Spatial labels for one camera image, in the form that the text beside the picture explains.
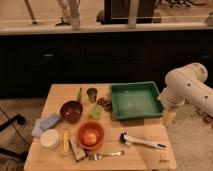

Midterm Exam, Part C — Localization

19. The dark cabinet counter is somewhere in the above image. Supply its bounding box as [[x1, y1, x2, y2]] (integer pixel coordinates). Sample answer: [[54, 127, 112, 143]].
[[0, 27, 213, 98]]

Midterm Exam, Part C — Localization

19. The wooden table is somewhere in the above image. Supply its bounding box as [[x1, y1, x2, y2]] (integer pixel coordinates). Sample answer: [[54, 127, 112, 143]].
[[24, 84, 177, 171]]

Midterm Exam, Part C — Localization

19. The rectangular scrub block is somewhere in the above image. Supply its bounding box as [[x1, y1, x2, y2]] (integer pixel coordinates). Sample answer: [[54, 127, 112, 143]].
[[69, 136, 86, 162]]

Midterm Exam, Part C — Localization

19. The white round container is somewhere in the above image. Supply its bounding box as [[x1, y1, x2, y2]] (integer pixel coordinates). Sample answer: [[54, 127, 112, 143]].
[[40, 129, 59, 149]]

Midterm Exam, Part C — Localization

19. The black office chair base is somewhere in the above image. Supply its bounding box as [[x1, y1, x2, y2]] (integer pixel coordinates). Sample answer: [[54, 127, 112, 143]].
[[0, 108, 30, 162]]

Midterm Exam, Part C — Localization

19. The white black dish brush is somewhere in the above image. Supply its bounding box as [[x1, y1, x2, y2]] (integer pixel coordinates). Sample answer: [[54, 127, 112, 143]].
[[120, 132, 166, 149]]

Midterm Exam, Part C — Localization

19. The bunch of dark grapes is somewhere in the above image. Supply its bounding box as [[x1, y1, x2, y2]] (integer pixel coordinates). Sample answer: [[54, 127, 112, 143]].
[[97, 97, 112, 112]]

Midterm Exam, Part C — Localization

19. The orange bowl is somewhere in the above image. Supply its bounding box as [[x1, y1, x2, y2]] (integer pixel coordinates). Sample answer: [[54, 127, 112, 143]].
[[76, 121, 104, 151]]

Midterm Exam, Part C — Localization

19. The green chili pepper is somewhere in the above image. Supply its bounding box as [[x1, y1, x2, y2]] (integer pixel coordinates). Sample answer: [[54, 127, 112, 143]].
[[77, 87, 82, 102]]

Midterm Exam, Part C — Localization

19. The silver fork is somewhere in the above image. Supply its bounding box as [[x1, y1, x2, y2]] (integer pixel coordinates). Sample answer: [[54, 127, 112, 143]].
[[87, 150, 125, 161]]

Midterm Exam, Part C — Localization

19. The green plastic tray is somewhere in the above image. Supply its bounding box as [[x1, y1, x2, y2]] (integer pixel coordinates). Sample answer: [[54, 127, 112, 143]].
[[110, 81, 163, 120]]

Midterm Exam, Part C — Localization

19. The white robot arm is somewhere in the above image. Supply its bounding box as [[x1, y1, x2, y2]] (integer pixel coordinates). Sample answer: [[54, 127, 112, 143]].
[[158, 63, 213, 117]]

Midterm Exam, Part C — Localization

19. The light blue cloth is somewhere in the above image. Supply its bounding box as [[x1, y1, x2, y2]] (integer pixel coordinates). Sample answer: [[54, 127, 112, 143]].
[[31, 119, 43, 138]]

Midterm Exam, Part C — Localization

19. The grey metal cup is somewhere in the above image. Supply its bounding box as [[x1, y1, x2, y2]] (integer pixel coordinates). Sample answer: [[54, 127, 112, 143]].
[[87, 88, 97, 103]]

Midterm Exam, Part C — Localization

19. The orange fruit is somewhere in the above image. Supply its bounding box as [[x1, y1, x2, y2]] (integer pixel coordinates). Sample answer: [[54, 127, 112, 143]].
[[83, 133, 97, 146]]

